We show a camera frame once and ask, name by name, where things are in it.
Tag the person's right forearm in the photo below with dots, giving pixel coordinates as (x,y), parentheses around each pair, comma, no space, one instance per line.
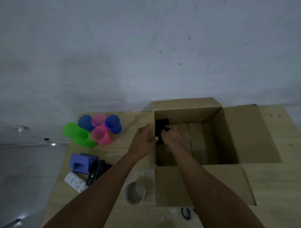
(211,188)

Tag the person's right hand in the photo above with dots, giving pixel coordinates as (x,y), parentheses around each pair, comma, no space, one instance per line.
(172,137)

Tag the purple plastic holder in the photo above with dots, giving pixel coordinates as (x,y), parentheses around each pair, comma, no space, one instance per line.
(82,163)

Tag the blue plastic cup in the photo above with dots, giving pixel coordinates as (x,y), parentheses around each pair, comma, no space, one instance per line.
(113,124)
(85,122)

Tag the black rectangular pouch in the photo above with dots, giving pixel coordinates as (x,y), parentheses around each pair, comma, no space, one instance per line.
(98,171)

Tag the green plastic cup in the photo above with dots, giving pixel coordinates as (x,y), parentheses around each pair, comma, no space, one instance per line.
(69,129)
(83,138)

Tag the metal stand leg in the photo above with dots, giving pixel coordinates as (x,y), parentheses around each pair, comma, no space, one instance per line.
(10,223)

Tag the black case with white label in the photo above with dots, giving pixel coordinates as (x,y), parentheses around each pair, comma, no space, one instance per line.
(161,124)

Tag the person's left forearm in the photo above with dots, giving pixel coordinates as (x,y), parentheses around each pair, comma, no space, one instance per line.
(98,197)

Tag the clear tape roll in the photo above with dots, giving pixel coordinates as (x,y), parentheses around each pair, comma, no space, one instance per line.
(126,195)

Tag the brown cardboard box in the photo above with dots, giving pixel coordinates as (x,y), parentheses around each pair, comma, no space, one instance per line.
(247,131)

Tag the white remote control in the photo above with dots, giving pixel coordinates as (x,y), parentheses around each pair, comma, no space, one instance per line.
(75,183)

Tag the person's left hand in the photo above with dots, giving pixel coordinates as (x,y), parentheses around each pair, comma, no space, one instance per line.
(143,143)

